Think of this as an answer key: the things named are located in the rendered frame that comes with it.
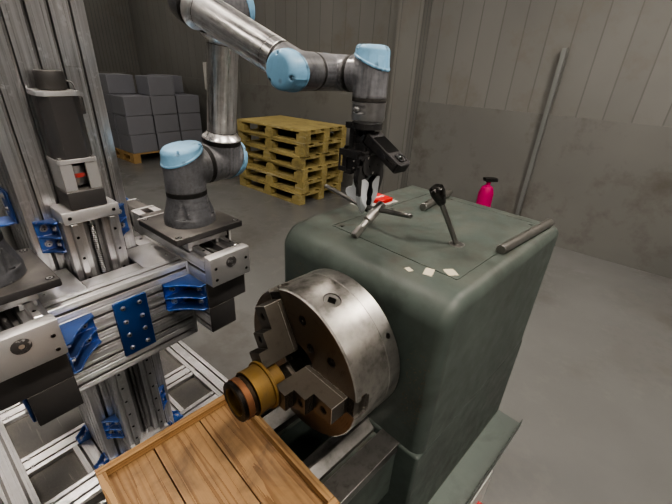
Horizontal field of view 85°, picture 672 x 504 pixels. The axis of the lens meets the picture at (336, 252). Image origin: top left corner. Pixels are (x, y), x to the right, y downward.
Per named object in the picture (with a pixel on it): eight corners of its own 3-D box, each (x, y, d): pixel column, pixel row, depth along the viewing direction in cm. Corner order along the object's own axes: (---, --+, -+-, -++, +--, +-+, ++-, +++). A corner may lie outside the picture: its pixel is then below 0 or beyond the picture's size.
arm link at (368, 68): (364, 45, 82) (399, 46, 77) (360, 99, 87) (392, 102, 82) (344, 43, 76) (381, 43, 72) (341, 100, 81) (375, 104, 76)
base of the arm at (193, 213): (154, 219, 113) (149, 188, 109) (198, 207, 124) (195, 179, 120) (181, 233, 105) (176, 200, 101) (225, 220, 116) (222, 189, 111)
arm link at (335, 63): (293, 50, 79) (335, 51, 74) (324, 53, 88) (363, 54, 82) (293, 89, 83) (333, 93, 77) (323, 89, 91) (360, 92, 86)
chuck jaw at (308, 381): (320, 354, 72) (366, 389, 65) (319, 373, 74) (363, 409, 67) (274, 383, 65) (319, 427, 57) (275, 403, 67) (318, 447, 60)
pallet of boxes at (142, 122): (179, 146, 762) (169, 74, 702) (205, 153, 712) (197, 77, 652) (110, 154, 666) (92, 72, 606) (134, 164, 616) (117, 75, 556)
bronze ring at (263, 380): (261, 344, 70) (217, 368, 64) (292, 371, 65) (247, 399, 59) (263, 380, 75) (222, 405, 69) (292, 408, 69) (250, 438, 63)
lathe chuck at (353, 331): (277, 338, 96) (298, 244, 77) (361, 436, 81) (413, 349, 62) (247, 354, 90) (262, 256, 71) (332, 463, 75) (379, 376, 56)
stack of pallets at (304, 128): (345, 192, 532) (349, 125, 491) (302, 206, 469) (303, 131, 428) (283, 174, 604) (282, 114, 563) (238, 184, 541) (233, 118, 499)
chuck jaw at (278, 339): (298, 341, 77) (280, 287, 76) (312, 342, 73) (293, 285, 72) (252, 366, 69) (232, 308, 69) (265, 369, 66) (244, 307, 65)
